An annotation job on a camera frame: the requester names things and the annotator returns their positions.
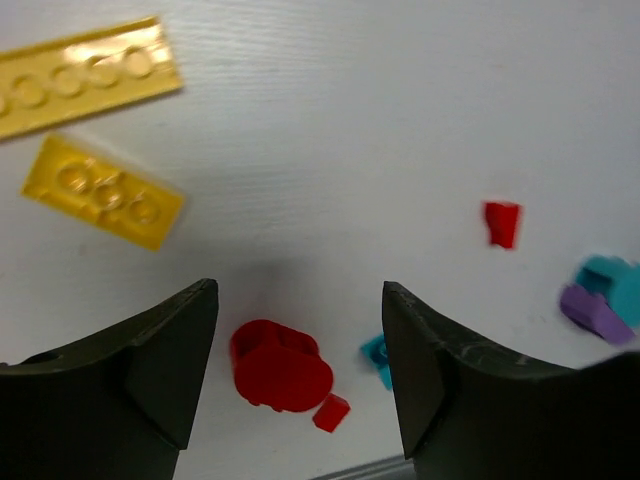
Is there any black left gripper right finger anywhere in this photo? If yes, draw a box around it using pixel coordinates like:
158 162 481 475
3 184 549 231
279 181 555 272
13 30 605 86
382 282 639 479

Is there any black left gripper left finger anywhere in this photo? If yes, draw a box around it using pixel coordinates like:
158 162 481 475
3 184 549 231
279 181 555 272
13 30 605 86
1 279 219 479

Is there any small red lego tile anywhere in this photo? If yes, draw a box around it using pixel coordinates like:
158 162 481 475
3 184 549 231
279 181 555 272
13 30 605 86
312 393 351 433

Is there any large red rounded lego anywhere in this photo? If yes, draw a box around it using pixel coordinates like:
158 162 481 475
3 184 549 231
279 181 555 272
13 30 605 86
229 319 334 413

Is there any red lego slope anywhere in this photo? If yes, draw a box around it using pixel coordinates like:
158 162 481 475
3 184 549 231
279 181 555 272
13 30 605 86
483 201 523 250

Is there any short yellow lego plate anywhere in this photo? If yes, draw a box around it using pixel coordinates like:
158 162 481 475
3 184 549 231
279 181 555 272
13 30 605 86
21 133 185 251

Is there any long yellow lego plate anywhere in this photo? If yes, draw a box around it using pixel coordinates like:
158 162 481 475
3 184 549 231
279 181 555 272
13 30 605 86
1 17 184 141

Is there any small teal lego brick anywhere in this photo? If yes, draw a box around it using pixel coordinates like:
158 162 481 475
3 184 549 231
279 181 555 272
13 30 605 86
360 334 393 391

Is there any purple lego under teal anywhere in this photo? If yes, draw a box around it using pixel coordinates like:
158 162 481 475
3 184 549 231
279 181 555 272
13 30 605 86
559 284 636 346

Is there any teal rounded lego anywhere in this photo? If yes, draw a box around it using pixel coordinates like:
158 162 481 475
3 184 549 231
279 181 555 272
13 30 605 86
575 255 639 329

